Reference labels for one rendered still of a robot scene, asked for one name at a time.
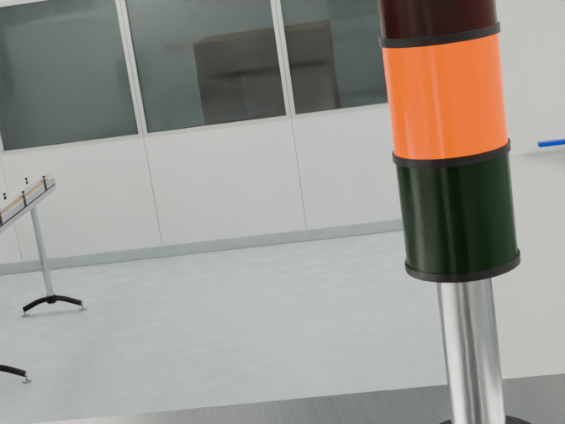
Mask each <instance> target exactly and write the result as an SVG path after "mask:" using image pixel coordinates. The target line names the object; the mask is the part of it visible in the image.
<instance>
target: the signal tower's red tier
mask: <svg viewBox="0 0 565 424"><path fill-rule="evenodd" d="M377 6H378V19H379V27H380V35H381V38H382V39H388V40H397V39H412V38H421V37H430V36H437V35H444V34H455V33H461V32H466V31H470V30H475V29H482V28H486V27H489V26H492V25H495V24H497V23H498V19H497V9H496V0H377Z"/></svg>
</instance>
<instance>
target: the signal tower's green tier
mask: <svg viewBox="0 0 565 424"><path fill-rule="evenodd" d="M395 166H396V173H397V180H398V188H399V202H400V209H401V216H402V224H403V232H404V245H405V253H406V260H407V264H408V265H409V266H410V267H411V268H413V269H415V270H417V271H421V272H424V273H437V274H459V273H474V272H479V271H484V270H488V269H491V268H496V267H499V266H502V265H504V264H506V263H508V262H510V261H512V260H513V259H515V258H516V256H517V254H518V246H517V237H516V227H515V209H514V200H513V189H512V180H511V171H510V153H509V152H508V153H507V154H505V155H503V156H500V157H498V158H495V159H492V160H489V161H486V162H479V163H474V164H470V165H464V166H458V167H440V168H412V167H401V166H398V165H396V164H395Z"/></svg>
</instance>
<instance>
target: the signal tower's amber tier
mask: <svg viewBox="0 0 565 424"><path fill-rule="evenodd" d="M382 49H383V63H384V71H385V78H386V85H387V93H388V106H389V114H390V122H391V129H392V137H393V150H394V154H395V155H396V156H400V157H403V158H409V159H442V158H452V157H459V156H470V155H474V154H478V153H483V152H486V151H492V150H494V149H497V148H499V147H501V146H503V145H505V144H506V143H507V142H508V133H507V123H506V113H505V104H504V85H503V76H502V66H501V56H500V47H499V33H497V34H494V35H490V36H488V37H483V38H480V39H475V40H467V41H462V42H457V43H450V44H444V45H432V46H423V47H413V48H393V49H390V48H382Z"/></svg>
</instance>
